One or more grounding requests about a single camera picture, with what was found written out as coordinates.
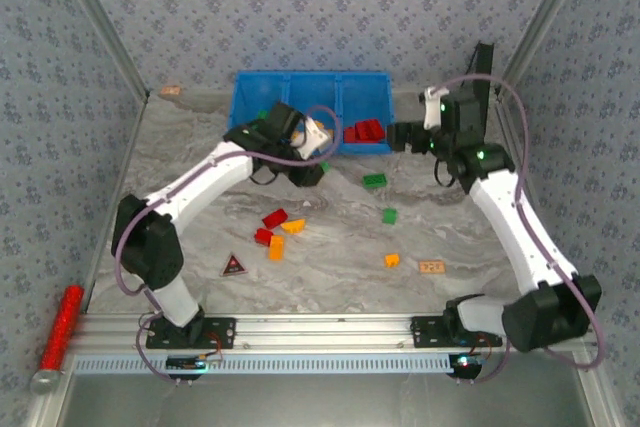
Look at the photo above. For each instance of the green long lego brick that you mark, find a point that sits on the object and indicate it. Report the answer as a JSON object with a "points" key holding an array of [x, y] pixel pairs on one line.
{"points": [[374, 180], [262, 114], [325, 167]]}

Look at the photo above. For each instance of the yellow small lego brick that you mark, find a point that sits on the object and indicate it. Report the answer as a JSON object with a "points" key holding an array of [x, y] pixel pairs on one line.
{"points": [[298, 136], [392, 260]]}

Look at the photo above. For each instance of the red long lego brick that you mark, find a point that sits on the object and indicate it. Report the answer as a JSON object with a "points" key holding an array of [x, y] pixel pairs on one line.
{"points": [[275, 218], [370, 130]]}

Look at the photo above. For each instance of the yellow long lego brick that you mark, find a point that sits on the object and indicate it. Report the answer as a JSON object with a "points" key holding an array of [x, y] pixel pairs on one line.
{"points": [[293, 226]]}

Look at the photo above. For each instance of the red small lego brick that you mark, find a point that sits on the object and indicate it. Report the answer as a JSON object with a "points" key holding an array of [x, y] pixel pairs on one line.
{"points": [[350, 134], [264, 236]]}

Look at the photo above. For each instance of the green small lego brick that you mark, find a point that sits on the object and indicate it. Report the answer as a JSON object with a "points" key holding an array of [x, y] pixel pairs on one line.
{"points": [[389, 216]]}

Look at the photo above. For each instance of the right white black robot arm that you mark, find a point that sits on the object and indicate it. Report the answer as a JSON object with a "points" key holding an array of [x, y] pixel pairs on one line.
{"points": [[505, 217]]}

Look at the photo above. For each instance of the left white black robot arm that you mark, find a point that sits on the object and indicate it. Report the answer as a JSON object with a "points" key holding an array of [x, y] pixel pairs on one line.
{"points": [[200, 182]]}

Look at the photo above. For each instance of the blue three-compartment bin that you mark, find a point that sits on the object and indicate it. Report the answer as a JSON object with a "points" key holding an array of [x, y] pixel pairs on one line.
{"points": [[320, 97]]}

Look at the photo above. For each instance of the orange long lego brick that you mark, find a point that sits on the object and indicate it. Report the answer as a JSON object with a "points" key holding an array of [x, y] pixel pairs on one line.
{"points": [[276, 247]]}

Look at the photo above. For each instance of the black mesh panel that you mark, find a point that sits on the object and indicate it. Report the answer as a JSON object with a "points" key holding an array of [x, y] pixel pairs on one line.
{"points": [[482, 62]]}

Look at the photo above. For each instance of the black red triangular tag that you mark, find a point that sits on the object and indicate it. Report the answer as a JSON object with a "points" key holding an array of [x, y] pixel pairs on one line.
{"points": [[234, 267]]}

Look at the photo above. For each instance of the orange rectangular tag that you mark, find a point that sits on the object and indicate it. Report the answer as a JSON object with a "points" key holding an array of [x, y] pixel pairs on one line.
{"points": [[431, 266], [170, 90]]}

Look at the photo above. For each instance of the red glitter tube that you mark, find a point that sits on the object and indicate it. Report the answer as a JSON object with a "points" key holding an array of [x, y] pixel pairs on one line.
{"points": [[62, 327]]}

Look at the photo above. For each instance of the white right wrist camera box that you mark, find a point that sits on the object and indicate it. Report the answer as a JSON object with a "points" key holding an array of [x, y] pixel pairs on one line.
{"points": [[431, 114]]}

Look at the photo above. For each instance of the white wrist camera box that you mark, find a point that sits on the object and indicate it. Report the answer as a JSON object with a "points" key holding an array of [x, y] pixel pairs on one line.
{"points": [[315, 139], [431, 114]]}

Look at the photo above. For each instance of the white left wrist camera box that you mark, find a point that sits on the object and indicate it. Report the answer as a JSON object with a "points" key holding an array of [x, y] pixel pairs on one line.
{"points": [[315, 139]]}

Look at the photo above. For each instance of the aluminium side rail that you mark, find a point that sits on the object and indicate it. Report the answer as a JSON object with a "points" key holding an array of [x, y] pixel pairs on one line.
{"points": [[514, 147]]}

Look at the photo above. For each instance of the aluminium frame post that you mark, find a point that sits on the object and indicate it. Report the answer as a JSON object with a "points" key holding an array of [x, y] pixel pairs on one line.
{"points": [[103, 22], [541, 22]]}

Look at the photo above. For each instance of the aluminium front rail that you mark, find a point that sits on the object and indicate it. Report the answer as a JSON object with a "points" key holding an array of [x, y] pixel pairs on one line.
{"points": [[320, 332]]}

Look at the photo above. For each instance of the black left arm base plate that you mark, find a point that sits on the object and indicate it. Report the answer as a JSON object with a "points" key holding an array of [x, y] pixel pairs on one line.
{"points": [[220, 334]]}

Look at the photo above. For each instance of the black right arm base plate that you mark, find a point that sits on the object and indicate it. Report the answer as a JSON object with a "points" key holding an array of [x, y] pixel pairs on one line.
{"points": [[425, 332]]}

